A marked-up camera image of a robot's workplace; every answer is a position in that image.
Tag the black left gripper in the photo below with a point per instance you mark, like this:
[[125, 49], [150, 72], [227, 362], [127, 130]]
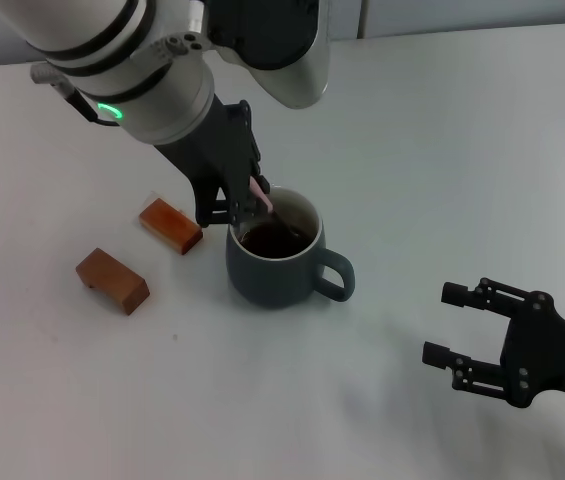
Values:
[[212, 150]]

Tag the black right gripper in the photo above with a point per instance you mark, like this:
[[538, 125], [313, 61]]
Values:
[[547, 350]]

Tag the grey ceramic coffee cup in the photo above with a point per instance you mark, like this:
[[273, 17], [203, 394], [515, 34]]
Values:
[[267, 280]]

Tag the glossy brown wooden block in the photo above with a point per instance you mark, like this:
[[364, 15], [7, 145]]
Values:
[[174, 227]]

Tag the matte brown wooden block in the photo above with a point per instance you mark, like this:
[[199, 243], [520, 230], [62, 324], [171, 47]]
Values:
[[112, 280]]

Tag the white black wrist camera housing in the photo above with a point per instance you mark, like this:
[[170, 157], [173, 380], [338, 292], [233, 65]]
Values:
[[307, 65]]

